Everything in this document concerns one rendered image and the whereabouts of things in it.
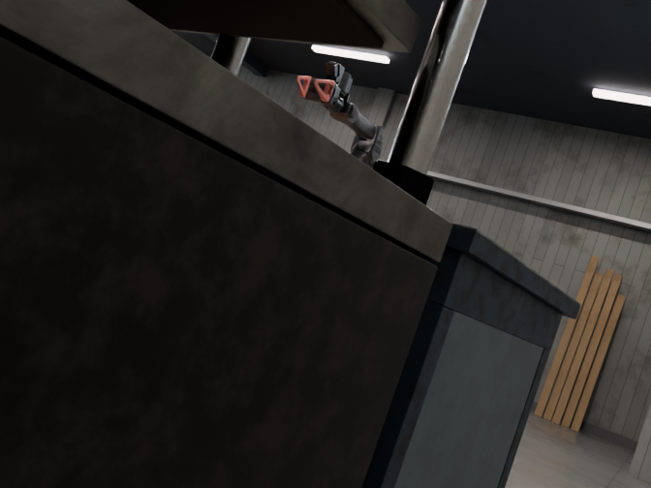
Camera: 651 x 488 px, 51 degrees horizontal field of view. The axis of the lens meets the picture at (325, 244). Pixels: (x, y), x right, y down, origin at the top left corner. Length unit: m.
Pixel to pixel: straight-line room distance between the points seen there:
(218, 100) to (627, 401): 8.89
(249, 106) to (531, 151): 9.47
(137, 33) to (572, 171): 9.43
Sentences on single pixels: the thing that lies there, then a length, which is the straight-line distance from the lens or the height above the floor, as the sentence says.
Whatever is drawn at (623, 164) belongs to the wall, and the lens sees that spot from 9.83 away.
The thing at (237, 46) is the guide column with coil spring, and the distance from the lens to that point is 1.24.
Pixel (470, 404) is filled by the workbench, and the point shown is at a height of 0.52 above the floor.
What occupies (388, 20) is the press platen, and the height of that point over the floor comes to 1.00.
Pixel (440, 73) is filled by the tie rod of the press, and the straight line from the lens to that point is 0.99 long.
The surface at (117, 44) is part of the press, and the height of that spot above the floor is 0.75.
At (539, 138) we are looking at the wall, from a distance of 10.08.
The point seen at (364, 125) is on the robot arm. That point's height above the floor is 1.20.
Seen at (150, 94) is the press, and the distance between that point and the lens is 0.55.
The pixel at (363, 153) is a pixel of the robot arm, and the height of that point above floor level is 1.12.
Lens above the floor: 0.64
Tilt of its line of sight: 3 degrees up
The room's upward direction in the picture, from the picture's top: 20 degrees clockwise
